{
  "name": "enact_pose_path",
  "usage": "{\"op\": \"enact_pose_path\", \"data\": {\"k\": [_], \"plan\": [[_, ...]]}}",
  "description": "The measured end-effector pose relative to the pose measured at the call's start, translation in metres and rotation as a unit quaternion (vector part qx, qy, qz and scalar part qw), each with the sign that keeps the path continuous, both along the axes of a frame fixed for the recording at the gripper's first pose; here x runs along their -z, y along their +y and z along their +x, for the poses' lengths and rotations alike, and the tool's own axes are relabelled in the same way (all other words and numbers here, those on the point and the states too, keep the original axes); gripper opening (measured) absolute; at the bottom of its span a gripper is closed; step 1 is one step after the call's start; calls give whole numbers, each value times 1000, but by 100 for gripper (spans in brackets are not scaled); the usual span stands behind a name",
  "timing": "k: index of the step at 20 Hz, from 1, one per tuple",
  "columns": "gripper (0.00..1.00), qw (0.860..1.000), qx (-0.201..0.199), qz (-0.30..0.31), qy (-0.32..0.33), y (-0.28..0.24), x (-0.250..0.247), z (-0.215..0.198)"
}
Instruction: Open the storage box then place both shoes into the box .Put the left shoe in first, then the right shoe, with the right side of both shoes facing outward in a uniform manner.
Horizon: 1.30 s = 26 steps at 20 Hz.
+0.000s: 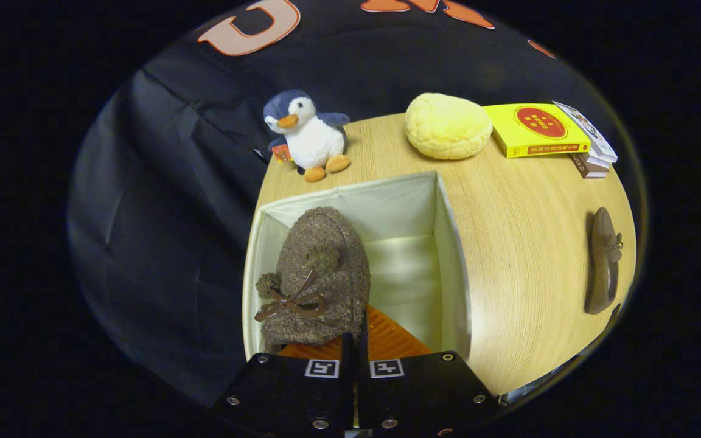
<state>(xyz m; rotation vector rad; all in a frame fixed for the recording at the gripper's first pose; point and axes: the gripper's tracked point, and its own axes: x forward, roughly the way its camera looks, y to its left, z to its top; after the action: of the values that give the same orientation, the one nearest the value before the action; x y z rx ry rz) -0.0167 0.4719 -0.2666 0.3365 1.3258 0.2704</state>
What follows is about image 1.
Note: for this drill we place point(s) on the brown fuzzy shoe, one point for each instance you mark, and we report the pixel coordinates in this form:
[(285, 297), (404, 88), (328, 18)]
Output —
[(326, 274), (603, 261)]

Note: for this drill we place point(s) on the brown-spined book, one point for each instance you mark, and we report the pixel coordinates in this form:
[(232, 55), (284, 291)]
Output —
[(588, 167)]

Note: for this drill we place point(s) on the yellow round plush cushion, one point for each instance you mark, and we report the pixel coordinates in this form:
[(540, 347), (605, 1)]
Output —
[(448, 128)]

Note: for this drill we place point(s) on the cream fabric storage box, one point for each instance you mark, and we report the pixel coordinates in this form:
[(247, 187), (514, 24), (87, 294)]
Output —
[(411, 255)]

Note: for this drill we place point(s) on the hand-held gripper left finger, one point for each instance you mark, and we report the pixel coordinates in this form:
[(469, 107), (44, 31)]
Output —
[(289, 389)]

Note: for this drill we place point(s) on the penguin plush toy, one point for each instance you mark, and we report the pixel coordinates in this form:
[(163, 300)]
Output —
[(314, 140)]

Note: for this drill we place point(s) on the black backdrop cloth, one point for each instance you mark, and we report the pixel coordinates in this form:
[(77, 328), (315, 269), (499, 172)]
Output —
[(168, 213)]

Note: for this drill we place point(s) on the yellow book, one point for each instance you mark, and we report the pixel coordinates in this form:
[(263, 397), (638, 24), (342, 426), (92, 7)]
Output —
[(533, 131)]

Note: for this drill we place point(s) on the white bird-print book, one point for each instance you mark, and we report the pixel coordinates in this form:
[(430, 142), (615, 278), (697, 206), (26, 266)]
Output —
[(588, 131)]

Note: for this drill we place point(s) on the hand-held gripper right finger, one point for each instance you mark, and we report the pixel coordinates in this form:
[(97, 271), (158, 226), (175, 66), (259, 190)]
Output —
[(423, 389)]

